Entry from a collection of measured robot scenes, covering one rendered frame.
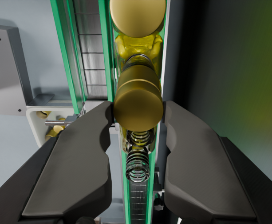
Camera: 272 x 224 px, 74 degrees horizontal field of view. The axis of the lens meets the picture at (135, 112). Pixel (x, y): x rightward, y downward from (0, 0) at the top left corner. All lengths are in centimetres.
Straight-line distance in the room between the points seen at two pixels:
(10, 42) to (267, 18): 55
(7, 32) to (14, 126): 36
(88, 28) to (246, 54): 30
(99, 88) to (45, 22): 24
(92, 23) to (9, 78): 33
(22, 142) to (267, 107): 80
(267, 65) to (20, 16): 57
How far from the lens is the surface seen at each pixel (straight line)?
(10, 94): 67
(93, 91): 46
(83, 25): 42
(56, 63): 61
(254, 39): 24
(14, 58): 61
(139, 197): 75
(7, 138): 87
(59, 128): 65
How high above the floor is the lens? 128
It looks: 58 degrees down
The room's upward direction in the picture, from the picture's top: 178 degrees counter-clockwise
